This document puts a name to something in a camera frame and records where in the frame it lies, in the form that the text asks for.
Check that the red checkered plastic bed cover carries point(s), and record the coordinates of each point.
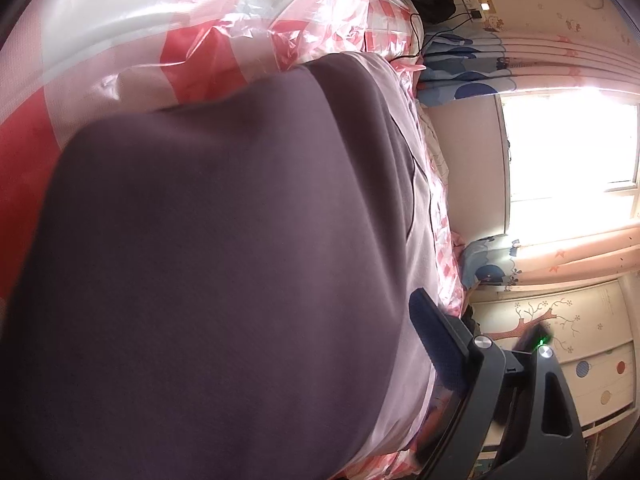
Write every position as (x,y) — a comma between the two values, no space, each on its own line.
(67,62)

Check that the lilac purple jacket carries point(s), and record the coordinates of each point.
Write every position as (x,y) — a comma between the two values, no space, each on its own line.
(221,290)

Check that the wall socket with charger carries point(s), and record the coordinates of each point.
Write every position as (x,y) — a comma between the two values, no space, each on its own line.
(480,10)

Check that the cartoon curtain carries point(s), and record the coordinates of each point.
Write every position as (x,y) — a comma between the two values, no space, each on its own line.
(463,65)
(505,261)

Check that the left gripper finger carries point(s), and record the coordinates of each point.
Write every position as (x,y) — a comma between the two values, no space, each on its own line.
(541,439)

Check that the window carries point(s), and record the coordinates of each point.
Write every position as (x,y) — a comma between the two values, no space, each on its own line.
(573,162)

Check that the left cartoon curtain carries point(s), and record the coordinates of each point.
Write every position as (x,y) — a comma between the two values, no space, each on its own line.
(463,65)

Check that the wardrobe with tree decal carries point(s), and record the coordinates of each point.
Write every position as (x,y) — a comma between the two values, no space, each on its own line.
(597,345)

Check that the right cartoon curtain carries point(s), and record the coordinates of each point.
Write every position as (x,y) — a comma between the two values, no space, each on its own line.
(505,261)

